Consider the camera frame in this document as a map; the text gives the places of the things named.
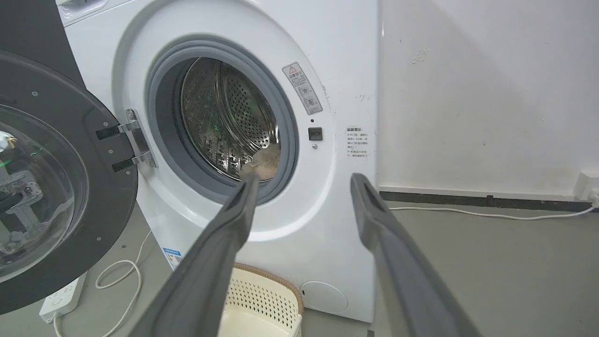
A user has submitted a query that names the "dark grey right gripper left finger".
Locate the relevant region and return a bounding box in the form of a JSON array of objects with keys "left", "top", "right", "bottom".
[{"left": 129, "top": 173, "right": 261, "bottom": 337}]

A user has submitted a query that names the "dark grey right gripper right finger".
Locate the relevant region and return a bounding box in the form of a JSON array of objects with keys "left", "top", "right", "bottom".
[{"left": 350, "top": 173, "right": 482, "bottom": 337}]

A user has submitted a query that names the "cream plastic laundry basket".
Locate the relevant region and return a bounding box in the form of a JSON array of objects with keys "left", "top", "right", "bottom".
[{"left": 218, "top": 263, "right": 305, "bottom": 337}]

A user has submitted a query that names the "dark round washing machine door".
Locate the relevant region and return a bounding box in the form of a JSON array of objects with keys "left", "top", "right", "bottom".
[{"left": 0, "top": 49, "right": 157, "bottom": 315}]

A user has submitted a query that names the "white front-load washing machine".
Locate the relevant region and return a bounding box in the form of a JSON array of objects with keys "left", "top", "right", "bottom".
[{"left": 56, "top": 0, "right": 380, "bottom": 323}]

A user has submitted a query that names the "black skirting strip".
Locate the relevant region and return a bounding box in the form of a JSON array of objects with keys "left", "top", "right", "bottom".
[{"left": 379, "top": 190, "right": 593, "bottom": 212}]

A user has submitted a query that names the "brown cloth in drum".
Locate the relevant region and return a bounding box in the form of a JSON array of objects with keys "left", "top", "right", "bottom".
[{"left": 238, "top": 143, "right": 281, "bottom": 182}]

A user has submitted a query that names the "white power strip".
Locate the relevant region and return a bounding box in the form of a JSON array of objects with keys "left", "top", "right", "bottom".
[{"left": 39, "top": 271, "right": 88, "bottom": 324}]

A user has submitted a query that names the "white power strip cable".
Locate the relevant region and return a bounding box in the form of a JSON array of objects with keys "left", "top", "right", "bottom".
[{"left": 52, "top": 229, "right": 154, "bottom": 337}]

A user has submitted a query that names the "white wall cable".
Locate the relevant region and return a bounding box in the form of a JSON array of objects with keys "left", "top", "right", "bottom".
[{"left": 388, "top": 204, "right": 596, "bottom": 220}]

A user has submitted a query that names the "white wall socket box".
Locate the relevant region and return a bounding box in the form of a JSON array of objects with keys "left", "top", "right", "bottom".
[{"left": 573, "top": 171, "right": 599, "bottom": 206}]

